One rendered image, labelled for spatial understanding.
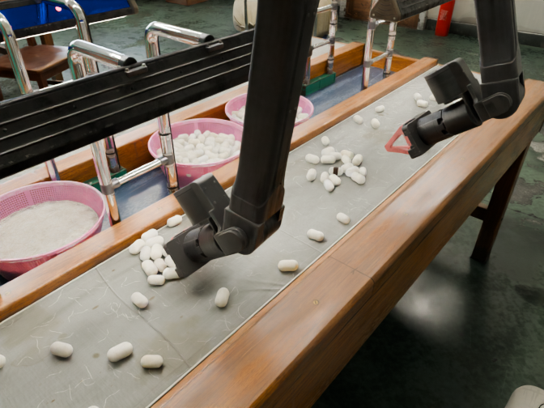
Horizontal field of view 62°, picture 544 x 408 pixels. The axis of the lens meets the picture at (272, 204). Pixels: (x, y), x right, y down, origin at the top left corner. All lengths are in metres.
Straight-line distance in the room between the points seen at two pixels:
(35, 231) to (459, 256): 1.67
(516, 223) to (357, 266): 1.69
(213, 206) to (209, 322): 0.20
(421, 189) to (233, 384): 0.61
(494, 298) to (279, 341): 1.40
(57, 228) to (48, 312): 0.25
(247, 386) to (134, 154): 0.79
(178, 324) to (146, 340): 0.05
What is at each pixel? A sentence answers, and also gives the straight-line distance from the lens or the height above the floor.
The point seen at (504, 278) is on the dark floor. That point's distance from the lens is 2.11.
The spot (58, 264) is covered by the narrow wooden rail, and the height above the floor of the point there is 0.76.
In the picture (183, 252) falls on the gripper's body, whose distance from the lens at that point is 0.76.
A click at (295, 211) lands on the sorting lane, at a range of 0.98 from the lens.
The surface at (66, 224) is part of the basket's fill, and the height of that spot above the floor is 0.73.
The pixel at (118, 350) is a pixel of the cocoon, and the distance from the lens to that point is 0.73.
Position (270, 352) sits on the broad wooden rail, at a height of 0.76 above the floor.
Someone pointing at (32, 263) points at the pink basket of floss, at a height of 0.75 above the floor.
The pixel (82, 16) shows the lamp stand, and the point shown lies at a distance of 1.10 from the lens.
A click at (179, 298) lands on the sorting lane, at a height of 0.74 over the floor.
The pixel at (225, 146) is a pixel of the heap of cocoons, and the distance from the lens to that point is 1.23.
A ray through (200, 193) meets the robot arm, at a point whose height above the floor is 0.95.
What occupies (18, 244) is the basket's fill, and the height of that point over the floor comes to 0.73.
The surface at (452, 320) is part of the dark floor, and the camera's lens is 1.85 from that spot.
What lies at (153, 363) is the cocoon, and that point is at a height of 0.75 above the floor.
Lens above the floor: 1.32
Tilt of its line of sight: 35 degrees down
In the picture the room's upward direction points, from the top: straight up
